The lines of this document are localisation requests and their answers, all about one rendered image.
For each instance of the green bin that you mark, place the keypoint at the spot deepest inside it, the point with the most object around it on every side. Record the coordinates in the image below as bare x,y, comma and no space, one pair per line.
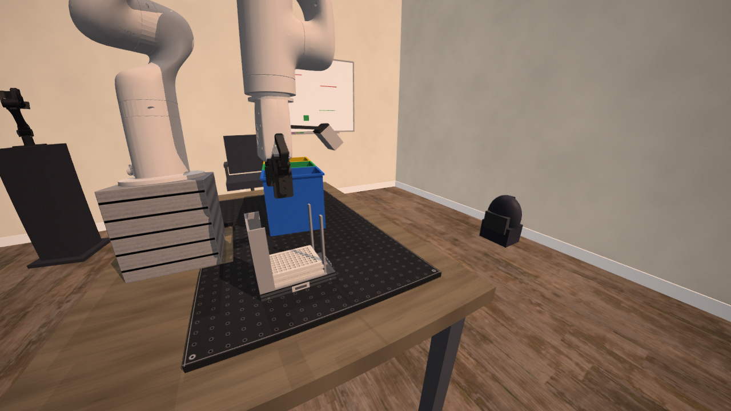
298,164

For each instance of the blue open-top bin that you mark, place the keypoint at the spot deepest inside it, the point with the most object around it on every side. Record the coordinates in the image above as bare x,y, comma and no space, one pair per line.
290,215

